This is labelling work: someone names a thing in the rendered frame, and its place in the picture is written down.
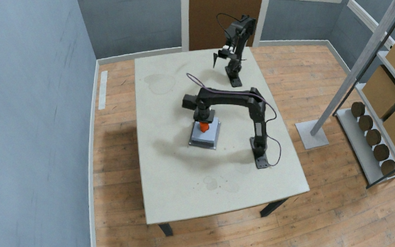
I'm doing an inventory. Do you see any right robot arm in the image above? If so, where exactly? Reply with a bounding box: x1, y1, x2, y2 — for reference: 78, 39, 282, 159
224, 14, 256, 88

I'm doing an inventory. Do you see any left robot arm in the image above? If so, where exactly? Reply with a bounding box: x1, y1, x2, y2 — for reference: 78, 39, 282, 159
182, 87, 269, 169

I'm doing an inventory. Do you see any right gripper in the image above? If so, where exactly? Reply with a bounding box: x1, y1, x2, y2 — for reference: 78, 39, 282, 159
213, 43, 240, 74

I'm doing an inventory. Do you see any pale blue flat plate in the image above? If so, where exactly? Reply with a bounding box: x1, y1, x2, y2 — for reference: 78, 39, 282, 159
191, 117, 219, 143

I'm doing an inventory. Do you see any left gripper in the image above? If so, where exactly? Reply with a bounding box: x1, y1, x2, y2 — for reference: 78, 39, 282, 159
193, 108, 215, 124

